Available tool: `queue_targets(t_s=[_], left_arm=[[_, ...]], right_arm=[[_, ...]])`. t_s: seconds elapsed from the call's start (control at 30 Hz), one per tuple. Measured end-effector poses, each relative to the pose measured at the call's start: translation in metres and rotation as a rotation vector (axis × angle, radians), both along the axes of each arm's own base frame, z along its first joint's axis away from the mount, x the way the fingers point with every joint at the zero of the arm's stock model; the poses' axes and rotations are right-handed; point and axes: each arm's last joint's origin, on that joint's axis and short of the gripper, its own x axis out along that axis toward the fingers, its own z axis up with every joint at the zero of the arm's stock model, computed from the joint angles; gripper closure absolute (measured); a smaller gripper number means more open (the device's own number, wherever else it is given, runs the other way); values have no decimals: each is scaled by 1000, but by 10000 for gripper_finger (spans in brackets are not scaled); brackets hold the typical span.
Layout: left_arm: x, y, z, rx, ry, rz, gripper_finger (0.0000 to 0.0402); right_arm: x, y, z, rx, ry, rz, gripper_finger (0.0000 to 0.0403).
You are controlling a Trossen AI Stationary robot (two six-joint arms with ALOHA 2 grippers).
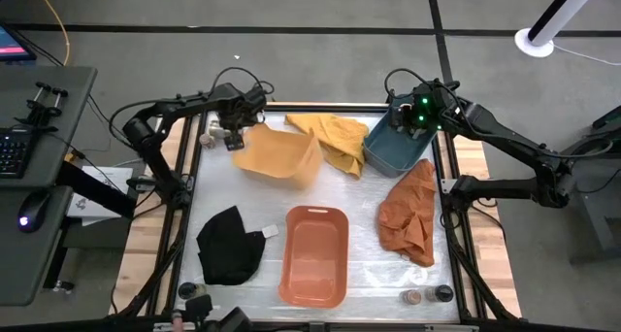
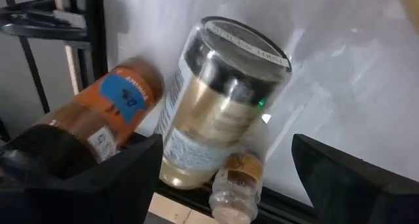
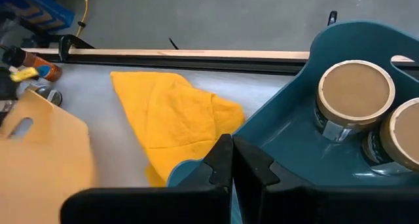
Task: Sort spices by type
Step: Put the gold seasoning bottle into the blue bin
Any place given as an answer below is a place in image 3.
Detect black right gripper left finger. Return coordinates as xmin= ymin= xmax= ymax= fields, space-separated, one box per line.
xmin=60 ymin=134 xmax=234 ymax=224

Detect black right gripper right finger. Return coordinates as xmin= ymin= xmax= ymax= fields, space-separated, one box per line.
xmin=232 ymin=135 xmax=419 ymax=224

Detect teal blue plastic bin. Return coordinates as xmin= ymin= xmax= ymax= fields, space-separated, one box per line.
xmin=166 ymin=19 xmax=419 ymax=224

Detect pale yellow plastic bin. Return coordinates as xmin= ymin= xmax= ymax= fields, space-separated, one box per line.
xmin=0 ymin=88 xmax=96 ymax=224

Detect spice jars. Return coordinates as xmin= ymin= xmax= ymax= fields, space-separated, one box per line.
xmin=313 ymin=59 xmax=396 ymax=143

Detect yellow cloth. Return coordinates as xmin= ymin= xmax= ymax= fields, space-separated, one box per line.
xmin=110 ymin=70 xmax=246 ymax=188

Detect white plastic table sheet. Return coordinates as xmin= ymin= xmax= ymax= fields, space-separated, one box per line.
xmin=12 ymin=62 xmax=295 ymax=189

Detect computer monitor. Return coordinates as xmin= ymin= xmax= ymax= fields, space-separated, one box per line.
xmin=0 ymin=0 xmax=75 ymax=34

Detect yellow cable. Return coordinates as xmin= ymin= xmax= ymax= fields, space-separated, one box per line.
xmin=75 ymin=0 xmax=90 ymax=38

